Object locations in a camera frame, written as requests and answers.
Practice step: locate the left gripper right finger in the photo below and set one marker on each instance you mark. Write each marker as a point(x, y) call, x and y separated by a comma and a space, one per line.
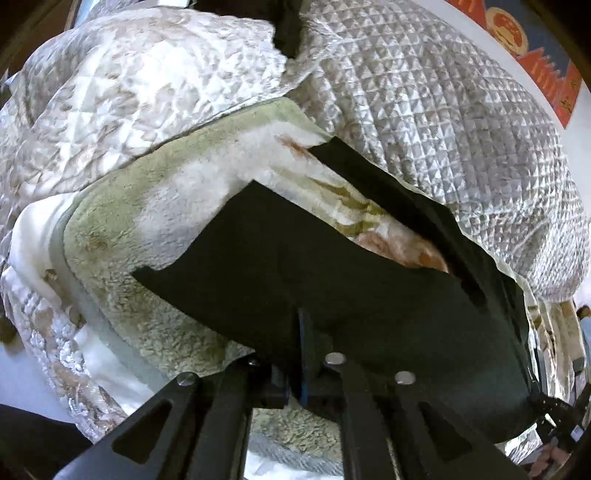
point(390, 429)

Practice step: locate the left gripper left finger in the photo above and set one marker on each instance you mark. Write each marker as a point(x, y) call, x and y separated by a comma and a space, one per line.
point(193, 428)

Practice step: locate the black pants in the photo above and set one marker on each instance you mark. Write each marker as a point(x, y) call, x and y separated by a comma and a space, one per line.
point(262, 258)

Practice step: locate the right hand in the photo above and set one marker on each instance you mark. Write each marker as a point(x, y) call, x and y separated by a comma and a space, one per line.
point(551, 455)

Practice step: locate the fleece floral blanket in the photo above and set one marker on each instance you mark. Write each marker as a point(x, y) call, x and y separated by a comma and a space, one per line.
point(149, 212)

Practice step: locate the quilted beige comforter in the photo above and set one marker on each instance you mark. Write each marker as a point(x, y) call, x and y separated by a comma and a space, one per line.
point(393, 81)

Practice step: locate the dark clothes pile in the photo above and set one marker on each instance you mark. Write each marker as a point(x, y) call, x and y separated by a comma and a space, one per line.
point(284, 15)

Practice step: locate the red wall poster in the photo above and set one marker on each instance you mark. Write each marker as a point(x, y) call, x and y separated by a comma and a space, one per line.
point(523, 34)

